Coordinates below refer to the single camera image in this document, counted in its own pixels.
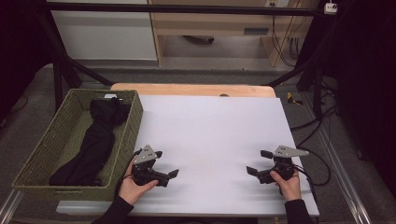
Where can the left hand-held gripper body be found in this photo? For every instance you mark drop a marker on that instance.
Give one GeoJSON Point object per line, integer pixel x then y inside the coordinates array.
{"type": "Point", "coordinates": [143, 169]}

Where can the white foam board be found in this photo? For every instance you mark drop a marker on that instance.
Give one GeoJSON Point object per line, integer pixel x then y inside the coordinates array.
{"type": "Point", "coordinates": [211, 133]}

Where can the yellow and black tape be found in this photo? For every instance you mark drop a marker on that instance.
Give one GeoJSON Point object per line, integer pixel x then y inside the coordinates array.
{"type": "Point", "coordinates": [291, 98]}

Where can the green woven basket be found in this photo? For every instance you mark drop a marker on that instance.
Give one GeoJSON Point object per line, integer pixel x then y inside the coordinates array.
{"type": "Point", "coordinates": [37, 174]}

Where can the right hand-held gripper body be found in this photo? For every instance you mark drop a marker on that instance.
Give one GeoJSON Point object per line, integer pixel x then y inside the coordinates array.
{"type": "Point", "coordinates": [283, 165]}

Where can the aluminium rail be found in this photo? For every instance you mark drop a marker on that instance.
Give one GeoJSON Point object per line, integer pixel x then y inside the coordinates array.
{"type": "Point", "coordinates": [361, 214]}
{"type": "Point", "coordinates": [9, 208]}

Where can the dark knit vest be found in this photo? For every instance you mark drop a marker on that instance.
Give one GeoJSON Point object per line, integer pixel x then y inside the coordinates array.
{"type": "Point", "coordinates": [93, 149]}

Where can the white power adapter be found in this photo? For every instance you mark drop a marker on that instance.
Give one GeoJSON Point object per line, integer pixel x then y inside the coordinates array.
{"type": "Point", "coordinates": [330, 8]}

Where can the black curtain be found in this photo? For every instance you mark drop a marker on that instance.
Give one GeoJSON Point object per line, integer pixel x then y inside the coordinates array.
{"type": "Point", "coordinates": [18, 46]}
{"type": "Point", "coordinates": [370, 77]}

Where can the person's right hand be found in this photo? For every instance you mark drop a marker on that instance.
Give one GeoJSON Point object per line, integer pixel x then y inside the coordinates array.
{"type": "Point", "coordinates": [291, 188]}

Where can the white cabinet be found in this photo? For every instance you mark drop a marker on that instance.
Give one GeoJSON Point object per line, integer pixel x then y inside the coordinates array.
{"type": "Point", "coordinates": [102, 37]}

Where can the person's left hand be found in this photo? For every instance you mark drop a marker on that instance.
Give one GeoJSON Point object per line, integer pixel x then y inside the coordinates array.
{"type": "Point", "coordinates": [130, 191]}

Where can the black metal frame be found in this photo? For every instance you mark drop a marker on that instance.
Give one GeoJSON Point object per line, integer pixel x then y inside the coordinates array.
{"type": "Point", "coordinates": [186, 8]}

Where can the light wooden desk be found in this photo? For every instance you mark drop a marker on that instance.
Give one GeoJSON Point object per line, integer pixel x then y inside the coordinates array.
{"type": "Point", "coordinates": [202, 23]}

